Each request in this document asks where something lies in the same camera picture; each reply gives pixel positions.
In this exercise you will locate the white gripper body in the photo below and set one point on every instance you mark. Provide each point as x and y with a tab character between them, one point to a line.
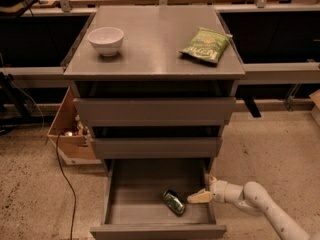
219	190

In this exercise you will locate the green soda can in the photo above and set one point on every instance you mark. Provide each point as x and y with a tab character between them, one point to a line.
174	202

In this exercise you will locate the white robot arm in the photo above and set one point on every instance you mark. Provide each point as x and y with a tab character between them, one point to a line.
252	198

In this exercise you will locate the grey middle drawer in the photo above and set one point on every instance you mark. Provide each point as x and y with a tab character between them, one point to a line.
151	148

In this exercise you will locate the grey open bottom drawer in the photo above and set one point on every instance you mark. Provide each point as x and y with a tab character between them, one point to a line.
134	208

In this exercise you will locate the grey drawer cabinet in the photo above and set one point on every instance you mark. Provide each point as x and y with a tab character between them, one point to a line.
116	89

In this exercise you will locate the grey top drawer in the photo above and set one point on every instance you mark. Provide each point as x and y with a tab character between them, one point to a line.
155	111

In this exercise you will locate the green chip bag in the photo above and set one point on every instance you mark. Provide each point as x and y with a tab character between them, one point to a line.
207	45

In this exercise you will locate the wooden box on floor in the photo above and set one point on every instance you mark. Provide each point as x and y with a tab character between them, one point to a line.
64	133

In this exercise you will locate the white ceramic bowl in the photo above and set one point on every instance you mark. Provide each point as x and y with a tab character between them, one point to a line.
107	41

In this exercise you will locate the grey metal rail frame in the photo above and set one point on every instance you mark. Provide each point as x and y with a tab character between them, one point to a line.
33	72

